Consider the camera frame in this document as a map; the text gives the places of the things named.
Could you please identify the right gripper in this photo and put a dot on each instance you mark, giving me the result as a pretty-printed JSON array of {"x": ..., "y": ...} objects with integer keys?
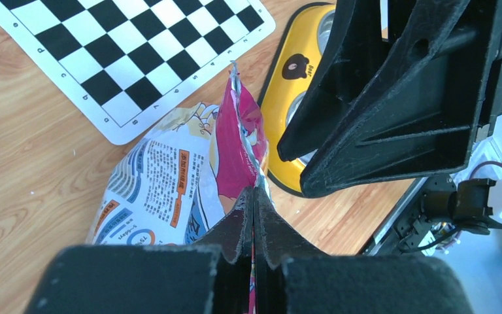
[{"x": 403, "y": 107}]

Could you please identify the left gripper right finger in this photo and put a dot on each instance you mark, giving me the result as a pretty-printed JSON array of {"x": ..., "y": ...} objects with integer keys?
[{"x": 294, "y": 276}]

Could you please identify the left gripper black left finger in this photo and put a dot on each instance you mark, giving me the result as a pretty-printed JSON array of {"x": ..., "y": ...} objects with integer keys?
[{"x": 212, "y": 275}]

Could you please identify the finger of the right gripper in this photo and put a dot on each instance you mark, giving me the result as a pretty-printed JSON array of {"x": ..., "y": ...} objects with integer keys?
[{"x": 354, "y": 52}]

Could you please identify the pink pet food bag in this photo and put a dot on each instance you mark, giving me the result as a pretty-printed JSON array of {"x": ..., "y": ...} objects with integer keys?
[{"x": 185, "y": 175}]

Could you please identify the yellow double pet bowl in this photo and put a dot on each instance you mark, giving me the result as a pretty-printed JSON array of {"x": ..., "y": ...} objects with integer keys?
[{"x": 290, "y": 75}]

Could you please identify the black white chessboard mat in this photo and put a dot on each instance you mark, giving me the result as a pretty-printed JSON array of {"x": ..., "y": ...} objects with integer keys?
[{"x": 125, "y": 64}]

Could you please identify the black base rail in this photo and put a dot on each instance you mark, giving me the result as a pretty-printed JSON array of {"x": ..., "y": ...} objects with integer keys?
[{"x": 397, "y": 225}]

